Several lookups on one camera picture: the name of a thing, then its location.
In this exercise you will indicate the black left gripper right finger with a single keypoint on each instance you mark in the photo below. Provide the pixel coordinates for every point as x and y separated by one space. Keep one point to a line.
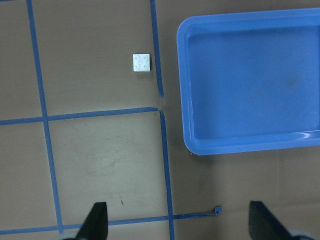
263 225

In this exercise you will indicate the white square building block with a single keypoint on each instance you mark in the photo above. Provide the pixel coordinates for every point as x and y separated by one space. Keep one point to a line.
141 62

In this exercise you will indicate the blue plastic tray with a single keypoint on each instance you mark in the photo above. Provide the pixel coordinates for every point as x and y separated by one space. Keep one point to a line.
250 81

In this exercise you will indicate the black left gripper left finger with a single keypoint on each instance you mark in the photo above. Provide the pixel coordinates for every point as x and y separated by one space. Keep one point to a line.
95 226

